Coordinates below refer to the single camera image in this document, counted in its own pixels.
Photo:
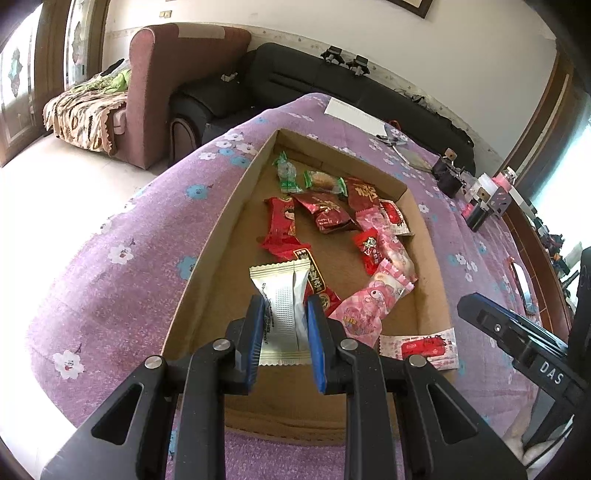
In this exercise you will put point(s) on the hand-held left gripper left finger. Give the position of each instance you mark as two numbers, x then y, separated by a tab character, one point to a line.
255	344

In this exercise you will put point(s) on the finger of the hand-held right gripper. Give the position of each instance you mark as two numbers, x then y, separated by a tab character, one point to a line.
508	337
526	317

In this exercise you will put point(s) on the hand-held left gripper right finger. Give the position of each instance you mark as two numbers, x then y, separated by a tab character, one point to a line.
314	344

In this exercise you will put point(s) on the red black snack packet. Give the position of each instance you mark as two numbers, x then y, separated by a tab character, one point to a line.
319	282

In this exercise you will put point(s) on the pink cartoon snack packet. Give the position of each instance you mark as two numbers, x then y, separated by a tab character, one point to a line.
364	304

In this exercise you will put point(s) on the cardboard box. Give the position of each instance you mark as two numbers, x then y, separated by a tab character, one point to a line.
341	251

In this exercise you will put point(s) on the small red snack packet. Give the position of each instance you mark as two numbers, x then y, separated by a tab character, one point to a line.
368	249

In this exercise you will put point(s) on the pink white snack packet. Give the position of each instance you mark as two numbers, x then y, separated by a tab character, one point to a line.
398	258

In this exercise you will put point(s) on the long red snack packet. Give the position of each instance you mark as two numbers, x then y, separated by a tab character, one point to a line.
281	226

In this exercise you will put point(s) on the small pink snack packet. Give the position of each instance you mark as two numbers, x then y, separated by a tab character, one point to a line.
369	219

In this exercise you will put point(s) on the red white snack packet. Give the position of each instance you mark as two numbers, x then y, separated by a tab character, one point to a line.
393	217

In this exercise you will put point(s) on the dark red gold-print packet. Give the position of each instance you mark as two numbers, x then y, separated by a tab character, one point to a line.
364	194

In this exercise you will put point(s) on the green pastry packet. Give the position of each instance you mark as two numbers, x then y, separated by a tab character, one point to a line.
323	181

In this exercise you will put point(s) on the green clear candy wrapper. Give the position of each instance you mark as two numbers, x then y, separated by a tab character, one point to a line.
286	174

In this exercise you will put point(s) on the clear red-edged packet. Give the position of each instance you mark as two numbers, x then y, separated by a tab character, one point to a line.
521	282

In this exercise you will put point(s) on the red black small box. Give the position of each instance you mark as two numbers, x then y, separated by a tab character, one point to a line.
478	213

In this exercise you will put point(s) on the grey small box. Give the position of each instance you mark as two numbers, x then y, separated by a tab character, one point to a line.
501	201

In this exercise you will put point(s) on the white bottle pink cap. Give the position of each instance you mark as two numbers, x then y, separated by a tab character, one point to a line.
490	184

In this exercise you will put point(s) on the purple floral cloth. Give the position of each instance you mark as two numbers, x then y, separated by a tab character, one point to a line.
138	258

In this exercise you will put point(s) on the black box device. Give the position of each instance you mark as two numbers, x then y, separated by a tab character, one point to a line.
445	179

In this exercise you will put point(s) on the scissors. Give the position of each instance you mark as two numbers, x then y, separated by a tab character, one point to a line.
392	138

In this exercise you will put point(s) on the white paper sheet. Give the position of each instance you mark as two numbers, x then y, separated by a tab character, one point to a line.
353	113

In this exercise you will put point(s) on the white small device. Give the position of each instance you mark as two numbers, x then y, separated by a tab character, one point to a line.
228	76

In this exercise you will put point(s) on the brown pink armchair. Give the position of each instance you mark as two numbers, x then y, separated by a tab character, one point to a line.
152	92

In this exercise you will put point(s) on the black sofa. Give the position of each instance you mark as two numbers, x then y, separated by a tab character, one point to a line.
286	69

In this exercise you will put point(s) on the black clamp device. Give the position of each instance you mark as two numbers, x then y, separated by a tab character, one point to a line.
360	64
332	54

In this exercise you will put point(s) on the brown patterned blanket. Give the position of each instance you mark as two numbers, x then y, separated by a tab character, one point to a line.
83	115

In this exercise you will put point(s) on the green cloth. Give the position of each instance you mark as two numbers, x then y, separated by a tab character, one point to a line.
113	81

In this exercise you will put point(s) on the frosted glass door panel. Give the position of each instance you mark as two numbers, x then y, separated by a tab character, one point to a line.
16	78
78	46

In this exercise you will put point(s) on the dark wall picture frame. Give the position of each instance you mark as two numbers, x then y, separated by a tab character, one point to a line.
411	4

